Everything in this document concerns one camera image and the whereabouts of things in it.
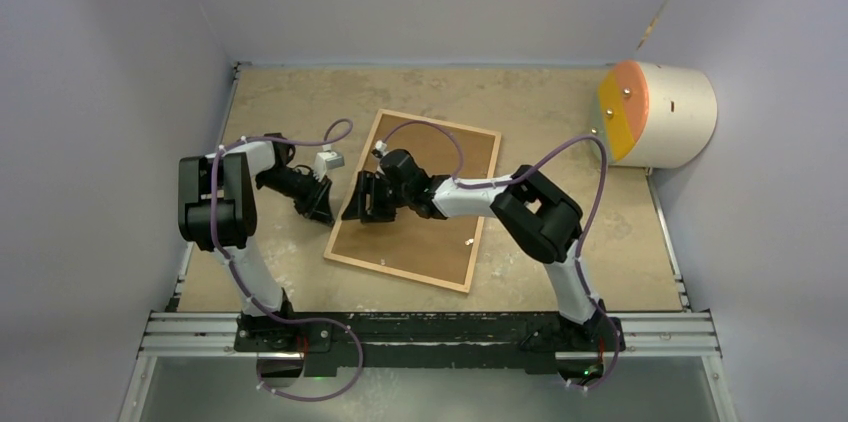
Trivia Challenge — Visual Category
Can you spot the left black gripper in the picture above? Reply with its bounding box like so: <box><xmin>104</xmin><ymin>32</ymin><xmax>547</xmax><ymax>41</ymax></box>
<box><xmin>255</xmin><ymin>168</ymin><xmax>334</xmax><ymax>226</ymax></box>

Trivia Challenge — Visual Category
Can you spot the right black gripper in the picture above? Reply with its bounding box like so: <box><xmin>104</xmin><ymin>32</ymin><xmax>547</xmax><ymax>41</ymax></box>
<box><xmin>344</xmin><ymin>170</ymin><xmax>413</xmax><ymax>224</ymax></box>

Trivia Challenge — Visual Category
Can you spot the light wooden picture frame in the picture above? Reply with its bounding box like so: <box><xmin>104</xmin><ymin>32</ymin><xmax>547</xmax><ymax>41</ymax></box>
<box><xmin>323</xmin><ymin>108</ymin><xmax>503</xmax><ymax>294</ymax></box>

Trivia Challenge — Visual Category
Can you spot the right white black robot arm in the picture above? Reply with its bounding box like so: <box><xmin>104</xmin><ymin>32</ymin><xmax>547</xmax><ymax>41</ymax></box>
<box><xmin>341</xmin><ymin>149</ymin><xmax>617</xmax><ymax>349</ymax></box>

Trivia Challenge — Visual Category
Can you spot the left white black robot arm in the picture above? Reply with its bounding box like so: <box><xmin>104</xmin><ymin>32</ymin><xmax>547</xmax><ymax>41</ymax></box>
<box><xmin>177</xmin><ymin>133</ymin><xmax>345</xmax><ymax>351</ymax></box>

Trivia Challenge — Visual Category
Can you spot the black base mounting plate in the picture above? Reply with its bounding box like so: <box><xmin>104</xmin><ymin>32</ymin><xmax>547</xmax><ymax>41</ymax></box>
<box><xmin>234</xmin><ymin>311</ymin><xmax>626</xmax><ymax>381</ymax></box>

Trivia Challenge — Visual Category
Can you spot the white cylinder with coloured face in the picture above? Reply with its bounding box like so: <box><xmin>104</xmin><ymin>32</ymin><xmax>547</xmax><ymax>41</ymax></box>
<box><xmin>588</xmin><ymin>60</ymin><xmax>718</xmax><ymax>169</ymax></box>

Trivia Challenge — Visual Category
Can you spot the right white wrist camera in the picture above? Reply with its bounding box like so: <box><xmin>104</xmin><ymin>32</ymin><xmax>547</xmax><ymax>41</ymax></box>
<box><xmin>371</xmin><ymin>140</ymin><xmax>389</xmax><ymax>159</ymax></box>

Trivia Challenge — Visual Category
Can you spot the aluminium rail frame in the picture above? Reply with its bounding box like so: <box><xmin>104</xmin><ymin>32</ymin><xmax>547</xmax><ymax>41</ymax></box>
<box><xmin>139</xmin><ymin>309</ymin><xmax>738</xmax><ymax>421</ymax></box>

